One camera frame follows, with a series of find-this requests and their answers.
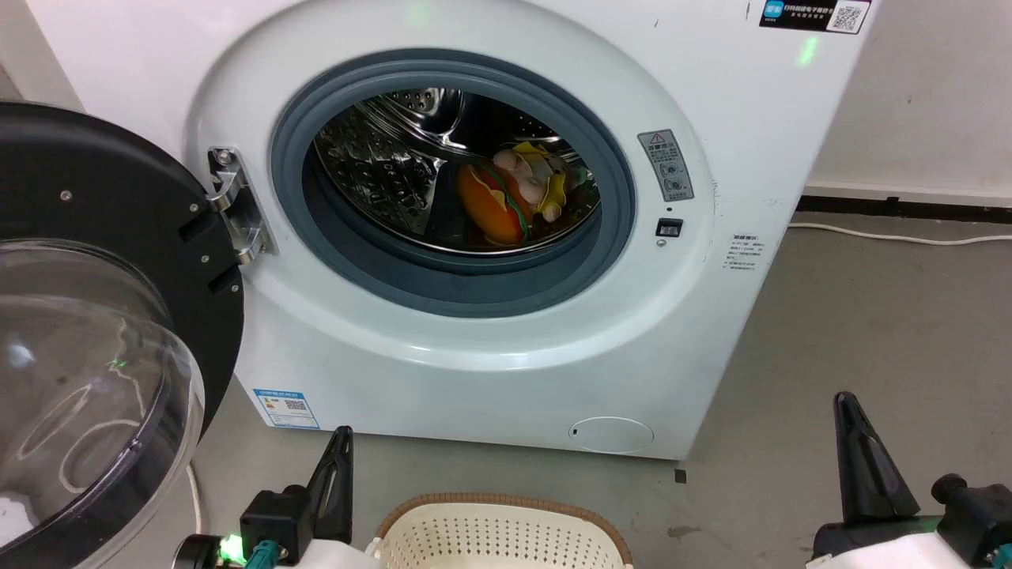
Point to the stainless steel washer drum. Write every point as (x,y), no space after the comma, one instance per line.
(371,174)

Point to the chrome door hinge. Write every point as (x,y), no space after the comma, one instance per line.
(237,209)

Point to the white front-load washing machine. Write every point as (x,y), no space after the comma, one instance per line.
(474,379)

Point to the round white filter cover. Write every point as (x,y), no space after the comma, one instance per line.
(611,435)

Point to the black door latch slot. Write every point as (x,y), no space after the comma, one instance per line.
(669,228)

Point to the yellow plush doll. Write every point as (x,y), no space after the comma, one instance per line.
(545,170)

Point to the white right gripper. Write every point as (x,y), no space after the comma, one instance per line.
(885,547)

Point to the small white text sticker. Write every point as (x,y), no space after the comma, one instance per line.
(748,253)

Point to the grey rubber door gasket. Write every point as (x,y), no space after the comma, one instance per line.
(379,276)

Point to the cream laundry basket brown rim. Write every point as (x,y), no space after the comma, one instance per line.
(490,537)

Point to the grey warning sticker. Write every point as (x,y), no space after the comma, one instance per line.
(666,166)

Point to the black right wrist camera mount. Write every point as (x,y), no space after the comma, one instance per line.
(976,514)

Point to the black QR code sticker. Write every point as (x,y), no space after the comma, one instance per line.
(798,14)

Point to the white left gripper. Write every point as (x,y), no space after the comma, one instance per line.
(336,557)

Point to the blue energy label sticker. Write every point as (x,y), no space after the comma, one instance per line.
(285,408)

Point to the black baseboard strip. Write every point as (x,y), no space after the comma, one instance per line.
(909,209)

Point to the open washer door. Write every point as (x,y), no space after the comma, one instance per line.
(79,182)

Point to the orange hamburger plush toy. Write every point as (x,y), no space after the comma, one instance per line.
(490,213)

